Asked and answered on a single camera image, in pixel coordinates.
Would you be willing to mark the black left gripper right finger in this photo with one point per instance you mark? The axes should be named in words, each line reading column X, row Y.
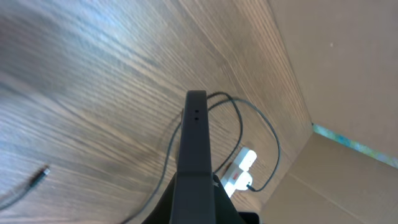
column 224, row 209

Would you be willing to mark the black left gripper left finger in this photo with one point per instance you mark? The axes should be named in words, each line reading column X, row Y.
column 162, row 211

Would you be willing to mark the blue smartphone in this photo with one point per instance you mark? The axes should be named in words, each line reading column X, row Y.
column 193, row 200

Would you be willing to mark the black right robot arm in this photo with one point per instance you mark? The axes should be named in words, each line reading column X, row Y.
column 250, row 217

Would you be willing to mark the white charger adapter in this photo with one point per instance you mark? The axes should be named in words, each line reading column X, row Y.
column 240, row 180

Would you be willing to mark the white power strip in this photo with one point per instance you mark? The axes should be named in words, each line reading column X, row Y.
column 243, row 161

